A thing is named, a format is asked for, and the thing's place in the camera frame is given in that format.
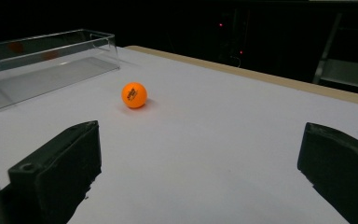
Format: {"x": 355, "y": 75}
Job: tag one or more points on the white table board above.
{"x": 199, "y": 149}

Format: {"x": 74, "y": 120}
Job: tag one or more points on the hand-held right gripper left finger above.
{"x": 56, "y": 174}

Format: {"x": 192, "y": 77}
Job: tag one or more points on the orange ping pong ball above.
{"x": 134, "y": 95}

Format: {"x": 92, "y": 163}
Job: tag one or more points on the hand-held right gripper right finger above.
{"x": 345, "y": 168}

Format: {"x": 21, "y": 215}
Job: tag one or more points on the clear plastic box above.
{"x": 43, "y": 77}

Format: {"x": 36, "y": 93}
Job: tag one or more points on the white metal stand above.
{"x": 345, "y": 73}

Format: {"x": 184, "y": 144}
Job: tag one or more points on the wooden table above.
{"x": 261, "y": 75}

